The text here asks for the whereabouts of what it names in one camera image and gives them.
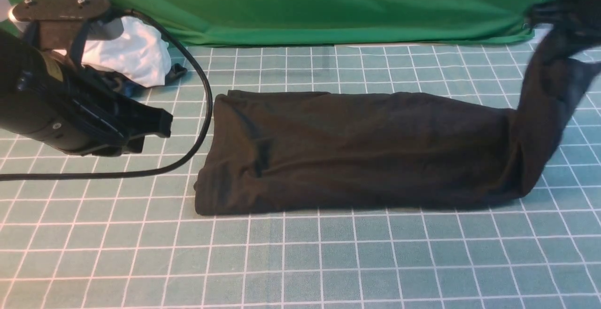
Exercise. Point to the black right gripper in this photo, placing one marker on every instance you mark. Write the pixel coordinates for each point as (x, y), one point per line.
(582, 17)

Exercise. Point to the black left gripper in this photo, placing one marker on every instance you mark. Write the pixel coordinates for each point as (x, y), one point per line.
(45, 100)

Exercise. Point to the dark gray long-sleeve top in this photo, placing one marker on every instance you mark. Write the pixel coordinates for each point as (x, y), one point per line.
(287, 151)

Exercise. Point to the dark gray crumpled garment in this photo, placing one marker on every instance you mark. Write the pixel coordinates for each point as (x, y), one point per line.
(130, 82)

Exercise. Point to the white crumpled garment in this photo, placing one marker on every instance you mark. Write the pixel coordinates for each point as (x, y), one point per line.
(140, 44)

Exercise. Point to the teal grid table mat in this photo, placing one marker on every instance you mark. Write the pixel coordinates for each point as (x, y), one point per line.
(138, 244)

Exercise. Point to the green backdrop cloth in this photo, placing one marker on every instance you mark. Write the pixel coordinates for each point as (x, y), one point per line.
(332, 22)

